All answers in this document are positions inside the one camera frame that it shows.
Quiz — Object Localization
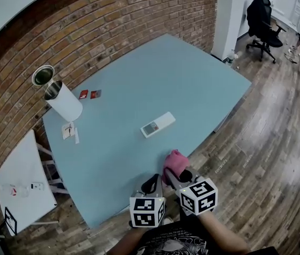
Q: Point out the white wall rack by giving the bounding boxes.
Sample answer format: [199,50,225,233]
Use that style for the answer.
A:
[289,0,300,28]

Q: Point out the round metal bin lid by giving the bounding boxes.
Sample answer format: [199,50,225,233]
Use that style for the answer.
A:
[31,65,55,86]

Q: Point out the small white can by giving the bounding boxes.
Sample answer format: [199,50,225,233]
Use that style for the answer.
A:
[227,49,240,64]

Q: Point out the person's right forearm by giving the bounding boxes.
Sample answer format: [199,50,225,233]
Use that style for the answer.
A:
[201,210,251,255]

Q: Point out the floor cables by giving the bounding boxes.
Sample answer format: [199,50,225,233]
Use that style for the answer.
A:
[284,48,300,69]

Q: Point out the white metal shelf frame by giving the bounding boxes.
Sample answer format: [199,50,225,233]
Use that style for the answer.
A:
[36,141,69,196]

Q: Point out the person's black printed shirt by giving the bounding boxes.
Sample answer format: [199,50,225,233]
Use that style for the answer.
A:
[136,216,279,255]

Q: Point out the black office chair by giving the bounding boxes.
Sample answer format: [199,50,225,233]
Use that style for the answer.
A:
[246,0,287,64]

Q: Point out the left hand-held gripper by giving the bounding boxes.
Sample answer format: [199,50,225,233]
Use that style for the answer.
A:
[129,173,166,228]

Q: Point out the pink cloth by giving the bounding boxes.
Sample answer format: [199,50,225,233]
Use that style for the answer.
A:
[163,149,191,188]

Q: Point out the white cylindrical bin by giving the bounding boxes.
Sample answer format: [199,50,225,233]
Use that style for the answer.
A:
[44,80,84,122]

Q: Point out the black and white marker board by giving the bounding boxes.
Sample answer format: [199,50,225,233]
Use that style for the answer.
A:
[4,207,18,236]

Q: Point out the white remote control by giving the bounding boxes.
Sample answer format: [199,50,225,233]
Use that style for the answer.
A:
[140,111,177,139]

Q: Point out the white paper card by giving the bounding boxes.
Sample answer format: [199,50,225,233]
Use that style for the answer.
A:
[61,123,76,140]

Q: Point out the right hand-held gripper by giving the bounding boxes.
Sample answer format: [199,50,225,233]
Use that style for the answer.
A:
[163,168,218,216]

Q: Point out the clear plastic bag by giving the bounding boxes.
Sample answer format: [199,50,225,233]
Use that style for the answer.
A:
[0,181,31,199]

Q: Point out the white side table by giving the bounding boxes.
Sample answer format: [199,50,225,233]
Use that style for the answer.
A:
[0,129,58,236]

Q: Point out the person's left forearm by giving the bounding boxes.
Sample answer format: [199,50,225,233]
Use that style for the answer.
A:
[117,225,151,255]

